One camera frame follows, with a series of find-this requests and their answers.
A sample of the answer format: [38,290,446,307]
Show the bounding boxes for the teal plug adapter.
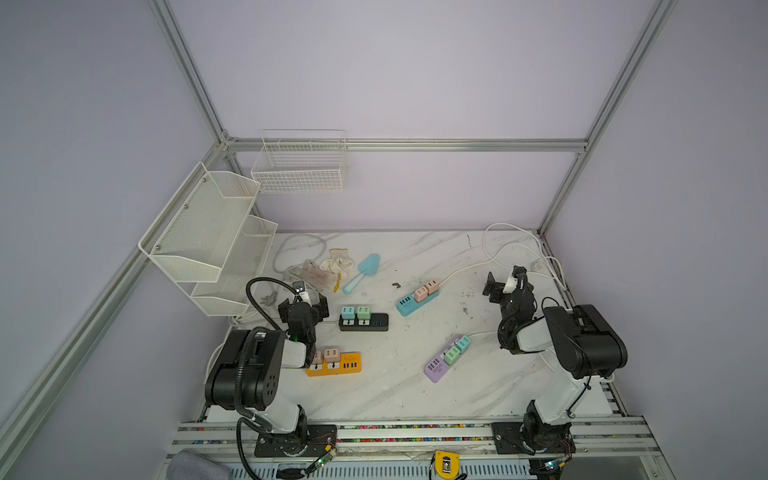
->
[455,335,471,353]

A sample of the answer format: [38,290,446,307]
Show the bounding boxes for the green plug adapter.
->
[443,346,462,366]

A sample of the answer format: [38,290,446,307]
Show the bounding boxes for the purple power strip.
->
[423,335,467,383]

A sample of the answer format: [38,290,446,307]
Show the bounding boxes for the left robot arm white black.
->
[204,276,329,441]

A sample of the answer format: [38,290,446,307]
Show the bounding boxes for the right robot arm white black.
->
[483,266,628,454]

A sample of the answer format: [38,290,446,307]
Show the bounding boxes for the pink plug adapter far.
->
[425,280,439,295]

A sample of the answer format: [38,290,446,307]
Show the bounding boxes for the pink plug adapter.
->
[425,280,439,295]
[413,286,429,303]

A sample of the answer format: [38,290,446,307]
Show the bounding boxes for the pink plug adapter near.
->
[413,286,429,303]

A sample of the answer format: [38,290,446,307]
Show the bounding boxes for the pink adapter on orange strip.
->
[323,348,341,363]

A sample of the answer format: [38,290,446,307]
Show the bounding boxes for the beige power strip bundle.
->
[285,248,356,293]

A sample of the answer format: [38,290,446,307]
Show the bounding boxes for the green adapter on black strip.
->
[356,306,371,321]

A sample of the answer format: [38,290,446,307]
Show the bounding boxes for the orange power strip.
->
[305,352,363,378]

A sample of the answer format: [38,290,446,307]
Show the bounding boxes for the black power strip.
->
[338,313,389,332]

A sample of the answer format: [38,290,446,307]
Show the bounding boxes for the light blue brush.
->
[343,253,381,294]

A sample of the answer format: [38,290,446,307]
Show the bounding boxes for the teal power strip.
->
[395,290,440,317]

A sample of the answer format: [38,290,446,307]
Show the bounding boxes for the white mesh two-tier shelf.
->
[138,163,278,317]

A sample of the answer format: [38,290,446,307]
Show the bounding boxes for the yellow tape measure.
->
[430,450,461,480]

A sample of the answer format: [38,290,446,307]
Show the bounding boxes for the grey cloth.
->
[166,450,230,480]

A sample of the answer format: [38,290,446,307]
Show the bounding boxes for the grey cable with plug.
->
[257,233,328,307]

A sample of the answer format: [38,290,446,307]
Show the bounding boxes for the white power cable right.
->
[437,222,571,301]

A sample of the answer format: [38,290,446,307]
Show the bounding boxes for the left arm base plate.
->
[253,424,338,458]

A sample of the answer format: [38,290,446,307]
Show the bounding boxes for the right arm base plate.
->
[491,422,576,456]

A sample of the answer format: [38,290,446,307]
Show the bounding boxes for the white wire basket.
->
[251,129,348,194]

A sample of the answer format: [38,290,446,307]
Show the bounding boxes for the aluminium rail base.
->
[157,417,674,479]

